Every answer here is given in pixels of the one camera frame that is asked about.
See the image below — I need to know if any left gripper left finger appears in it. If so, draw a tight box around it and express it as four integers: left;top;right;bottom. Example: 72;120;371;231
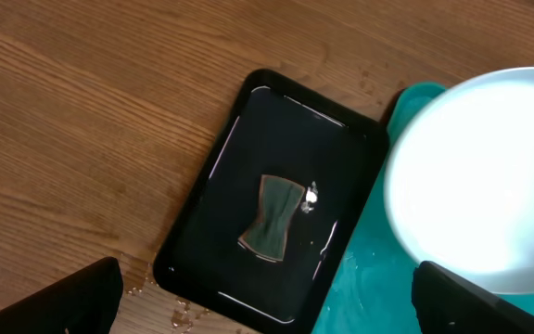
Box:
0;257;123;334

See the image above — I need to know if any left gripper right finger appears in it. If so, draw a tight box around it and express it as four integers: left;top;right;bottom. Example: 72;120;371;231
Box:
412;261;534;334

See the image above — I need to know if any light blue plate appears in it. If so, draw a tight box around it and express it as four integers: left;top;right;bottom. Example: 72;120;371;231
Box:
384;67;534;294

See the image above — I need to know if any green scrubbing sponge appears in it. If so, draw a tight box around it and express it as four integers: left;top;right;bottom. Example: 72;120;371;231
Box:
238;174;305;263

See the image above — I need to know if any teal plastic tray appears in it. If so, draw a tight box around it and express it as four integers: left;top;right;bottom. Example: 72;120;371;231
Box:
312;82;534;334

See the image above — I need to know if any black plastic tray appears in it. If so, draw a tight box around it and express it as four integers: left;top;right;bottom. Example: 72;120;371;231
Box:
153;69;389;333

